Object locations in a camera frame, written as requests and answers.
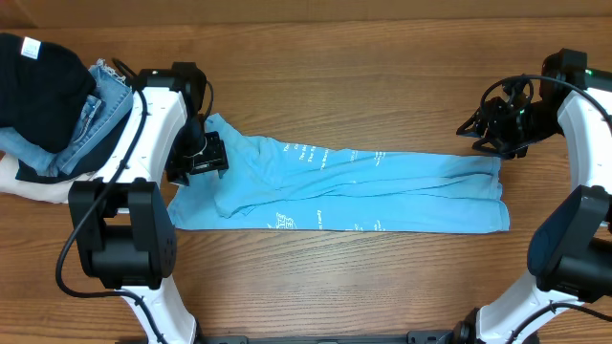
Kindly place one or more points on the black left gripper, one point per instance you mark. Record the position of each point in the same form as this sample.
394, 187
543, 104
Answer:
216, 158

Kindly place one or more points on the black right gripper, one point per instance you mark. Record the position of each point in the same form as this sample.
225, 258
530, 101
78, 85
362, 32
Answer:
491, 119

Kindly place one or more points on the light blue printed t-shirt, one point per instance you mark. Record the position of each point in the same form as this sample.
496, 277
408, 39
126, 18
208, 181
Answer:
281, 185

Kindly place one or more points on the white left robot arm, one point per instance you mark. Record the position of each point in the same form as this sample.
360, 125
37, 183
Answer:
123, 243

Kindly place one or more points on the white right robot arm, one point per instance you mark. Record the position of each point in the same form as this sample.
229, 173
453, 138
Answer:
568, 267

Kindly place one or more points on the blue denim jeans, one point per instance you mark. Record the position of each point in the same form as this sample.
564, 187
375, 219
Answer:
111, 100

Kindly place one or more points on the beige folded cloth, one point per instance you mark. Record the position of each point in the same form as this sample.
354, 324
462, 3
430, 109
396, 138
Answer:
55, 193

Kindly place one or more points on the black folded garment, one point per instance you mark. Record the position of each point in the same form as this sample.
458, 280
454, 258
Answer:
44, 87

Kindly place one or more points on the dark navy folded garment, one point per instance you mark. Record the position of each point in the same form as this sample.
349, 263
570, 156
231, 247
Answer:
91, 162

